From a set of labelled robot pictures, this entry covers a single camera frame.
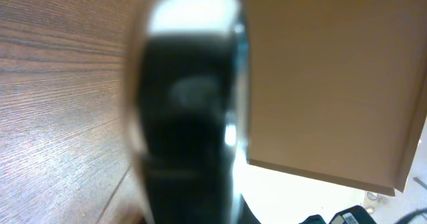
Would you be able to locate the brown cardboard panel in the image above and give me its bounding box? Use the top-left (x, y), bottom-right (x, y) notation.
top-left (245, 0), bottom-right (426, 196)

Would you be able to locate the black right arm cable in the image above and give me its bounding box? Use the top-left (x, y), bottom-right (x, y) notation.
top-left (396, 208), bottom-right (427, 224)

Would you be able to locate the black smartphone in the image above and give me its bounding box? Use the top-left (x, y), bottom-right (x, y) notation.
top-left (122, 0), bottom-right (250, 223)

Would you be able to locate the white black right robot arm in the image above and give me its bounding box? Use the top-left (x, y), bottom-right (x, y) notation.
top-left (300, 205), bottom-right (376, 224)

